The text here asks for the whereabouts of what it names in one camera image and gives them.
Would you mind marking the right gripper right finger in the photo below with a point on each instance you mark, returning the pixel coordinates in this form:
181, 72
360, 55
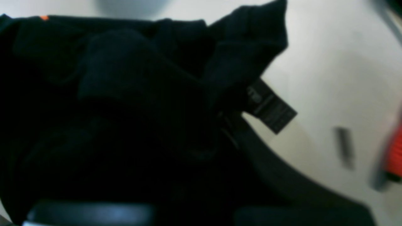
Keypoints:
308, 203

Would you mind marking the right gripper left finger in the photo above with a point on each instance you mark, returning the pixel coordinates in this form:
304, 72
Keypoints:
53, 213

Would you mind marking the black printed t-shirt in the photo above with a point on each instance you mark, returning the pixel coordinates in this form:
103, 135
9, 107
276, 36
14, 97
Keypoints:
111, 110

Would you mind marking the orange black tool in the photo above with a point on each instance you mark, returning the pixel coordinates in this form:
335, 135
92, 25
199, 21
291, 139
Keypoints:
388, 164

